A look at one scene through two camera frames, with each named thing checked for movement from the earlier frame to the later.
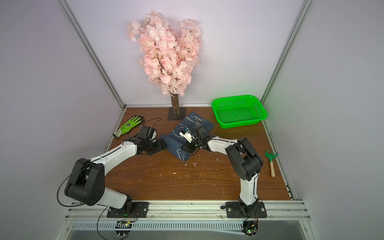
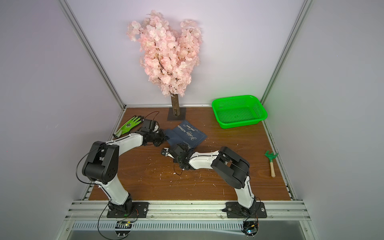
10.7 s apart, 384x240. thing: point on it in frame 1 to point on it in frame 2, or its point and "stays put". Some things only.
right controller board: x=250 y=228 stays put
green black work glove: x=136 y=120 stays put
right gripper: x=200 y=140 to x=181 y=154
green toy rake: x=271 y=156 stays put
